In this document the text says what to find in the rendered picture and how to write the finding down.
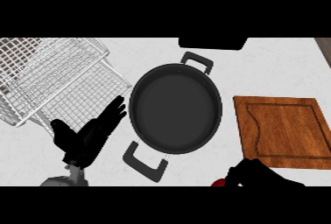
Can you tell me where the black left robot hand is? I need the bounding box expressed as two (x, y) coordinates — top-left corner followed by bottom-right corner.
(49, 94), (130, 171)

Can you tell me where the brown wooden cutting board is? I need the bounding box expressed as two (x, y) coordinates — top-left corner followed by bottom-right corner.
(232, 95), (331, 171)

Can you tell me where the grey-brown slab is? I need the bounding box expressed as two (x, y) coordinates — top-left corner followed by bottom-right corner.
(313, 38), (331, 68)

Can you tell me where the black appliance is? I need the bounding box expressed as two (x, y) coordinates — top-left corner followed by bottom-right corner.
(177, 38), (250, 51)

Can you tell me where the dark grey two-handled pot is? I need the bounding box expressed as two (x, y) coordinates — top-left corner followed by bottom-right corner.
(121, 51), (225, 184)

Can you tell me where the red tomato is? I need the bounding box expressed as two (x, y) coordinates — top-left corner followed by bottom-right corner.
(211, 178), (229, 187)

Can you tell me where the white wire tiered basket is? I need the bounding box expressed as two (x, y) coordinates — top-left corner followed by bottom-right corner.
(0, 38), (133, 137)

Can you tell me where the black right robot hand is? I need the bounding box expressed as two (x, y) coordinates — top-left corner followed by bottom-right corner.
(225, 157), (306, 187)

